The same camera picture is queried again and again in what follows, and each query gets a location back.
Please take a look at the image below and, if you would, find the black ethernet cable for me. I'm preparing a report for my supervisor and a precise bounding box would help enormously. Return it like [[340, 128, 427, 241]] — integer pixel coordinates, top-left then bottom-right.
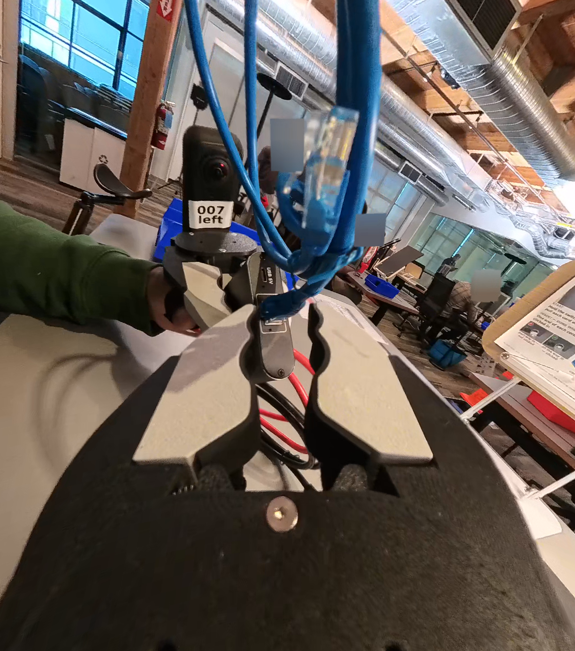
[[257, 402, 321, 471]]

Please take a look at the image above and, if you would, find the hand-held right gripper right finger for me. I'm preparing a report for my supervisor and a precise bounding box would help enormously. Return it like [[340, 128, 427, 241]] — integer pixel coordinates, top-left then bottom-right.
[[306, 302, 437, 468]]

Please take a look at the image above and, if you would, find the instruction sheet on stand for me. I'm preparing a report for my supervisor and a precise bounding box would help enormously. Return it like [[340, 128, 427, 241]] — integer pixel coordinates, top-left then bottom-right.
[[459, 248, 575, 501]]

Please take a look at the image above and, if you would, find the blue ethernet cable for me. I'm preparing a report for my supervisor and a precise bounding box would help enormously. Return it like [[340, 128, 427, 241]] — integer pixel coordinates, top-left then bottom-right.
[[183, 0, 386, 324]]

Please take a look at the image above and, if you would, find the black stool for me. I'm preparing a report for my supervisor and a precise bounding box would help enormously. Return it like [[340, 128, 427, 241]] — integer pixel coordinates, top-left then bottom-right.
[[62, 163, 156, 237]]

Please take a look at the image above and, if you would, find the red fire extinguisher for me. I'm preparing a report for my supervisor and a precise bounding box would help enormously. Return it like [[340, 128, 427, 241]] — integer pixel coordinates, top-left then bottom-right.
[[150, 100, 177, 153]]

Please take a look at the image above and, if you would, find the person's left hand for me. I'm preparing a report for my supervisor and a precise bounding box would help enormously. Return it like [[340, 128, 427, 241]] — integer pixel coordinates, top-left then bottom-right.
[[145, 265, 207, 337]]

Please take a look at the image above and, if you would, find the blue plastic bin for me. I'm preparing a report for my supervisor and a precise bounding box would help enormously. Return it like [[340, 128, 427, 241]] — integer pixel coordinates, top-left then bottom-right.
[[154, 197, 268, 257]]

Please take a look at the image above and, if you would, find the black ethernet adapter hub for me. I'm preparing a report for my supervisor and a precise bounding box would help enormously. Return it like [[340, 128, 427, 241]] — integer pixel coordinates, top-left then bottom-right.
[[247, 303, 316, 385]]

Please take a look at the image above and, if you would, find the red ethernet cable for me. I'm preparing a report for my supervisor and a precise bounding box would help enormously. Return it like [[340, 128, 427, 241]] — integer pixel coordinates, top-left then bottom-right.
[[257, 348, 319, 456]]

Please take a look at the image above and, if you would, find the silver air duct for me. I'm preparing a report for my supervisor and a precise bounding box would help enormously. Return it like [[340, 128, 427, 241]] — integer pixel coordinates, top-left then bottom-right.
[[206, 0, 573, 255], [440, 21, 575, 204]]

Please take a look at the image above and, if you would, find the red plastic bin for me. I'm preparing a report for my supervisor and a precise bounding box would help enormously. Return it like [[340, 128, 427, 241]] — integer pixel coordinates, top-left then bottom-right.
[[527, 390, 575, 436]]

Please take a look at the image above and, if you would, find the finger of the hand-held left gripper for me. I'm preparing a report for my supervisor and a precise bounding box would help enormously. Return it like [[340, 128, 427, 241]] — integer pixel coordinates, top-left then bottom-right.
[[181, 261, 237, 332], [227, 251, 266, 308]]

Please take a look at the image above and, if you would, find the black disc lamp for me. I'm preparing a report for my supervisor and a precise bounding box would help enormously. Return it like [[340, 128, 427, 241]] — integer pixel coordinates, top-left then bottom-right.
[[255, 70, 294, 138]]

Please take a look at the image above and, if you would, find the person's left forearm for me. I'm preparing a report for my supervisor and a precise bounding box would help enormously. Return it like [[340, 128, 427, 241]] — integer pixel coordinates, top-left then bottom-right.
[[0, 181, 166, 334]]

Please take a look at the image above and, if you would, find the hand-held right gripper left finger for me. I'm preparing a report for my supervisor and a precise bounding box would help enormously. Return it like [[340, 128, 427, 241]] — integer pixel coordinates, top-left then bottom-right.
[[132, 308, 261, 468]]

